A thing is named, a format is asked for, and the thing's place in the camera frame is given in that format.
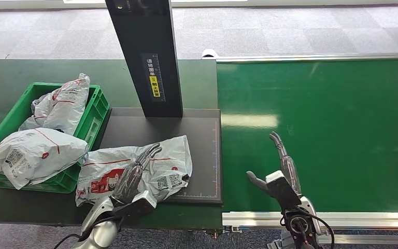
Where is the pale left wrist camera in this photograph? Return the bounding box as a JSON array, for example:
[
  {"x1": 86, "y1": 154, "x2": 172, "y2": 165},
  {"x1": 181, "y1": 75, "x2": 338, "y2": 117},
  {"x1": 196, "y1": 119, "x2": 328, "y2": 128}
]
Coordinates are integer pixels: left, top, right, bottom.
[{"x1": 115, "y1": 190, "x2": 158, "y2": 220}]

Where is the black scanner column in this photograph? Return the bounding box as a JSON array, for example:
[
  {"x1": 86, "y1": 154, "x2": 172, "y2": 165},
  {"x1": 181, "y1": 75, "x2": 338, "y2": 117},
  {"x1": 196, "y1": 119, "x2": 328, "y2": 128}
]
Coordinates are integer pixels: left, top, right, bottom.
[{"x1": 105, "y1": 0, "x2": 184, "y2": 119}]

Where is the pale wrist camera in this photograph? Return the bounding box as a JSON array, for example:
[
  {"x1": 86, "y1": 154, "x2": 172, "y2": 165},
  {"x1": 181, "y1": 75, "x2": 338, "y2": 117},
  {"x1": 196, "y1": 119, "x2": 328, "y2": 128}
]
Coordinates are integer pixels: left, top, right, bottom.
[
  {"x1": 266, "y1": 171, "x2": 302, "y2": 211},
  {"x1": 115, "y1": 190, "x2": 158, "y2": 220}
]

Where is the green plastic crate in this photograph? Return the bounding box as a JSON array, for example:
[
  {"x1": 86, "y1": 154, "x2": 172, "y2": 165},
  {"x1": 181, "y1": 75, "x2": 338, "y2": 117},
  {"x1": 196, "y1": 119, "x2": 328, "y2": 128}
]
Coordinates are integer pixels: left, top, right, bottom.
[{"x1": 0, "y1": 81, "x2": 111, "y2": 194}]

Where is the thin aluminium conveyor side rail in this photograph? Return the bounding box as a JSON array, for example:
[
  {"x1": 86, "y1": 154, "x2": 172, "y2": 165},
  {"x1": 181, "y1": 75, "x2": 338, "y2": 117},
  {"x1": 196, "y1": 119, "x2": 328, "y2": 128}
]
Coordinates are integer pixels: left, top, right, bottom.
[{"x1": 202, "y1": 53, "x2": 398, "y2": 63}]

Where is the aluminium conveyor lower frame bar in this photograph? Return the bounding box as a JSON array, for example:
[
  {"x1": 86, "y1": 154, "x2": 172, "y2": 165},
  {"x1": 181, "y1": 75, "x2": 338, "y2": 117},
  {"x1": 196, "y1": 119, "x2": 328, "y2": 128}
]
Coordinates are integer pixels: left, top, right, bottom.
[{"x1": 331, "y1": 234, "x2": 398, "y2": 245}]

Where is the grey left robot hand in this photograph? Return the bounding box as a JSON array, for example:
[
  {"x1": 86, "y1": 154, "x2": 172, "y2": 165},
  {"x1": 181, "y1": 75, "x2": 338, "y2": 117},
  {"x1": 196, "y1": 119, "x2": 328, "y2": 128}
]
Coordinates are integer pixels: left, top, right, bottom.
[{"x1": 111, "y1": 142, "x2": 163, "y2": 206}]

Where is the wide aluminium conveyor side rail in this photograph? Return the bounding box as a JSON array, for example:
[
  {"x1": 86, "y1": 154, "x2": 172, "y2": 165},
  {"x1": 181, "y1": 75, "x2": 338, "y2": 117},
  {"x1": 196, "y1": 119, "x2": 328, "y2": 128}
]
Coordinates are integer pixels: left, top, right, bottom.
[{"x1": 222, "y1": 211, "x2": 398, "y2": 230}]

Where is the large grey mailer bag, QR label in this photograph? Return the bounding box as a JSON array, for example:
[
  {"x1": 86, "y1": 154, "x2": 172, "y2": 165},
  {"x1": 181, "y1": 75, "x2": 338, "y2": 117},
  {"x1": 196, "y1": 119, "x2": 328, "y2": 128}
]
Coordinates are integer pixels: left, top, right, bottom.
[{"x1": 0, "y1": 127, "x2": 89, "y2": 190}]

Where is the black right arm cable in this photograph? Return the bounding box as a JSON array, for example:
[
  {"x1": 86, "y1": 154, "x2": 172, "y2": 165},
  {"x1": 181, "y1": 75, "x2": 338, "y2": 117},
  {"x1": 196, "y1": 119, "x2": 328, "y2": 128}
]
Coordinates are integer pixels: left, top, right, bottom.
[{"x1": 280, "y1": 205, "x2": 335, "y2": 249}]

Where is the white conveyor roller end cap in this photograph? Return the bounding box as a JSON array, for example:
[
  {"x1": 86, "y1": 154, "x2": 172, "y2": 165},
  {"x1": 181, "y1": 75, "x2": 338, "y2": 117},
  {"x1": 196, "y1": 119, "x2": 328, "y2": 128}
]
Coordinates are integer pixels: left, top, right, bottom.
[{"x1": 202, "y1": 48, "x2": 220, "y2": 60}]

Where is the upright grey mailer bag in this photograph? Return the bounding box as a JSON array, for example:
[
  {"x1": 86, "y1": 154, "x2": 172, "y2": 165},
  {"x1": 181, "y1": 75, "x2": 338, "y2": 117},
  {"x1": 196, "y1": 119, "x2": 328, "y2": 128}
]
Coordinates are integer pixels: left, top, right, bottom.
[{"x1": 42, "y1": 73, "x2": 91, "y2": 136}]

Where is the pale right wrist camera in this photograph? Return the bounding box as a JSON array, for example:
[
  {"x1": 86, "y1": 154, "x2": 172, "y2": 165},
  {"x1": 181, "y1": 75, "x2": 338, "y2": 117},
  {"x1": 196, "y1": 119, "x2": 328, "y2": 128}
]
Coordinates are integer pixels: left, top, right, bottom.
[{"x1": 266, "y1": 171, "x2": 302, "y2": 211}]

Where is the yellow label on column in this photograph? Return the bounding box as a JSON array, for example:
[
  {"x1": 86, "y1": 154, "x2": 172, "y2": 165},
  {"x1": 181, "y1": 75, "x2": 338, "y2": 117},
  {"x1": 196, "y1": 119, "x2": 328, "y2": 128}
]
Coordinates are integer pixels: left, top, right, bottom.
[{"x1": 149, "y1": 75, "x2": 161, "y2": 98}]

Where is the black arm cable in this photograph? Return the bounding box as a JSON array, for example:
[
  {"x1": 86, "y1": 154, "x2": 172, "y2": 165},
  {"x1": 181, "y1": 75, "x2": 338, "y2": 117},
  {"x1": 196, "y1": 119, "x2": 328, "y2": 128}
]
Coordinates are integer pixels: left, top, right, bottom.
[
  {"x1": 280, "y1": 205, "x2": 335, "y2": 249},
  {"x1": 53, "y1": 214, "x2": 117, "y2": 249}
]

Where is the green conveyor belt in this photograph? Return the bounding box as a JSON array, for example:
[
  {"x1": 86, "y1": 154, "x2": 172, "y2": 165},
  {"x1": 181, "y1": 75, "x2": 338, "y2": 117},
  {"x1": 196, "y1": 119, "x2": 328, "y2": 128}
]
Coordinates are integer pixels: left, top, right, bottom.
[{"x1": 216, "y1": 58, "x2": 398, "y2": 214}]

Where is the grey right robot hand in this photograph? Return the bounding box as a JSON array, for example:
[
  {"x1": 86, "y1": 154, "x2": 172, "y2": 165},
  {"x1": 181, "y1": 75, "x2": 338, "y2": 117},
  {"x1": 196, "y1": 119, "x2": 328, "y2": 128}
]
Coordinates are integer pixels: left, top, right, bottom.
[{"x1": 246, "y1": 131, "x2": 303, "y2": 198}]

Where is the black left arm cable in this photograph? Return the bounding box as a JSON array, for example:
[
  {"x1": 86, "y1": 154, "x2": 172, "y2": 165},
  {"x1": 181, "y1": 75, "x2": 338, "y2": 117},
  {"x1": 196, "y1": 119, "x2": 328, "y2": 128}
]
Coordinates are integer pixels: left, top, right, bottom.
[{"x1": 53, "y1": 214, "x2": 117, "y2": 249}]

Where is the black scanner base plate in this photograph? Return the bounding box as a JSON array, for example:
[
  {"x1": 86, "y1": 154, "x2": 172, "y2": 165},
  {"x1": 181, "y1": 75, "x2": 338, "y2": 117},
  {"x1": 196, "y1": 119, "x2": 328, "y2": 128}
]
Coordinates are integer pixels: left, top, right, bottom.
[{"x1": 97, "y1": 107, "x2": 224, "y2": 206}]

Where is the small crumpled grey mailer bag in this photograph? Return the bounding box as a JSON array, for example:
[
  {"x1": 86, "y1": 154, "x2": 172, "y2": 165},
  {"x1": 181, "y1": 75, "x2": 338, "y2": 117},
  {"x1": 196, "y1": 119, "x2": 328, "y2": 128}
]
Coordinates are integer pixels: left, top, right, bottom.
[{"x1": 18, "y1": 92, "x2": 54, "y2": 132}]

